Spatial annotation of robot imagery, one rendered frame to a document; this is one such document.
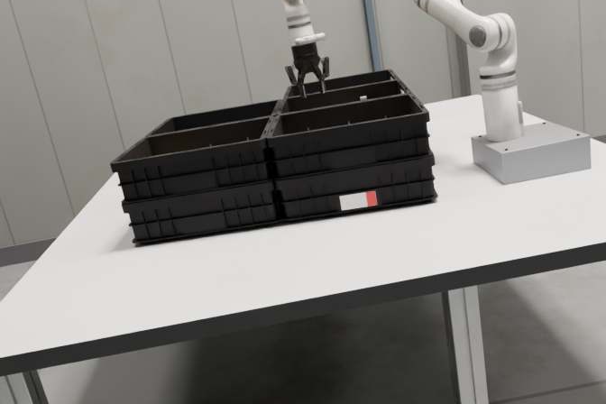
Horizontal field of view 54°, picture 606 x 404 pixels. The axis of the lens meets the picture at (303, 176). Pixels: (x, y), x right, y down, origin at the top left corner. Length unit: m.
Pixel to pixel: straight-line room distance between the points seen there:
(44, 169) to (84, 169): 0.23
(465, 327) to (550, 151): 0.55
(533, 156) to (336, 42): 2.13
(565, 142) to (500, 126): 0.17
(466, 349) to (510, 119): 0.65
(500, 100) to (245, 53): 2.12
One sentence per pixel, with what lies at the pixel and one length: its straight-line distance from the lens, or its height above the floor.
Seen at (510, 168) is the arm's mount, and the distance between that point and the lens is 1.59.
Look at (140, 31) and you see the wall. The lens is 3.58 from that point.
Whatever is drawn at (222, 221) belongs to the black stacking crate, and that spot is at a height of 0.74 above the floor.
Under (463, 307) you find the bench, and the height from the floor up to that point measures 0.58.
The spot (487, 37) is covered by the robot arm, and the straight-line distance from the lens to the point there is 1.62.
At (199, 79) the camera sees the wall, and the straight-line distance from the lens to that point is 3.56.
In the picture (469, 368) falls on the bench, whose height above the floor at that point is 0.44.
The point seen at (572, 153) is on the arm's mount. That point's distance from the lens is 1.65.
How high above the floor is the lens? 1.23
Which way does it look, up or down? 16 degrees down
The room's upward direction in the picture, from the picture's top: 10 degrees counter-clockwise
